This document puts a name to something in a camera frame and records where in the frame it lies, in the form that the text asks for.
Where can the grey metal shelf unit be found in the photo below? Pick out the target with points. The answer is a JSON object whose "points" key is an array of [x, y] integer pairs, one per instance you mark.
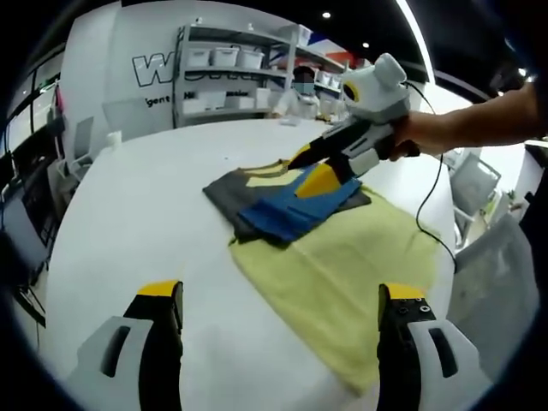
{"points": [[240, 77]]}

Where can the yellow grey blue garment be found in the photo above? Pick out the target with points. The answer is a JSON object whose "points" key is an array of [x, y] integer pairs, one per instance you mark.
{"points": [[342, 278]]}

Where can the white office chair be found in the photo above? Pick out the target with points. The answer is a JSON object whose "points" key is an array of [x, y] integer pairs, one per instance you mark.
{"points": [[473, 192]]}

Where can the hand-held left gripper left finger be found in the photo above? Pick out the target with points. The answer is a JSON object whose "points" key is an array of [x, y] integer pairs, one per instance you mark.
{"points": [[111, 368]]}

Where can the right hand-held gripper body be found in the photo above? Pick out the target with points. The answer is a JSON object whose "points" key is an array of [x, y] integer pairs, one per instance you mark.
{"points": [[377, 94]]}

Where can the person's right hand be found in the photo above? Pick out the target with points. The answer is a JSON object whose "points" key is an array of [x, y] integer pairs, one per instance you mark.
{"points": [[424, 135]]}

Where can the white storage bin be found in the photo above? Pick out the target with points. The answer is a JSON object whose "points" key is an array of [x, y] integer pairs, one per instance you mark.
{"points": [[251, 59], [226, 57], [200, 57]]}

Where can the pink hanging cloth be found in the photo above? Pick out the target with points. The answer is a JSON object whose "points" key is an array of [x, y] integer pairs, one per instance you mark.
{"points": [[61, 98]]}

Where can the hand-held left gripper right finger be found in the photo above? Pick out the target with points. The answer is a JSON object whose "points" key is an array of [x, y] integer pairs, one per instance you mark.
{"points": [[424, 368]]}

